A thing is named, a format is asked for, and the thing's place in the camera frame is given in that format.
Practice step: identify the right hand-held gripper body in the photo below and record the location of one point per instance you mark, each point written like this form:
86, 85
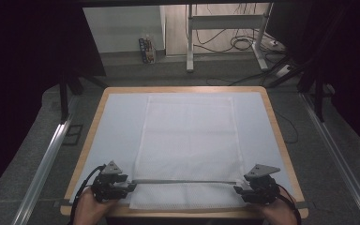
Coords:
262, 189

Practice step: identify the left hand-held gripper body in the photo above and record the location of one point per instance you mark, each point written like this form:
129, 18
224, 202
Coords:
104, 187

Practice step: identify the white towel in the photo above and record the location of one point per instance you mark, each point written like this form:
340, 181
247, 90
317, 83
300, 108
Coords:
187, 140

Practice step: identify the person's left hand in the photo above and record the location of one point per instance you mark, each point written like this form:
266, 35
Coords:
89, 211

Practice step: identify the person's right hand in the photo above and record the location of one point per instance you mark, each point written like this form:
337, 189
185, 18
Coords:
279, 214

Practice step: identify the wooden framed work board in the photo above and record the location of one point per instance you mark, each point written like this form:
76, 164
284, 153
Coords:
118, 125

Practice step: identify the black metal stand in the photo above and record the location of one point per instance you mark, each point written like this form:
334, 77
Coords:
318, 100
63, 100

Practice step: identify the white power strip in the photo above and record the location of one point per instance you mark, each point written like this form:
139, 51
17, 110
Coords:
283, 71

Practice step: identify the colourful snack packet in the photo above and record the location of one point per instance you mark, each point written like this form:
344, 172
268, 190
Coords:
147, 50

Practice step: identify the dark curtain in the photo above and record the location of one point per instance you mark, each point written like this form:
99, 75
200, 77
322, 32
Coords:
353, 62
18, 78

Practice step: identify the white board panel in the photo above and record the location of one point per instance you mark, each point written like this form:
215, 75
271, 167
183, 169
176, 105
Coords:
122, 28

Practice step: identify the black rectangular floor frame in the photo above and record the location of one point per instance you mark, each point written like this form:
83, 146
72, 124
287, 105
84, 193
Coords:
72, 135

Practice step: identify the aluminium floor rail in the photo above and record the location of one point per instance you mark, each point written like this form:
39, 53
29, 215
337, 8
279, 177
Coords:
43, 168
340, 162

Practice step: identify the white metal desk frame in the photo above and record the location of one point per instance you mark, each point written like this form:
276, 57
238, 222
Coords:
225, 22

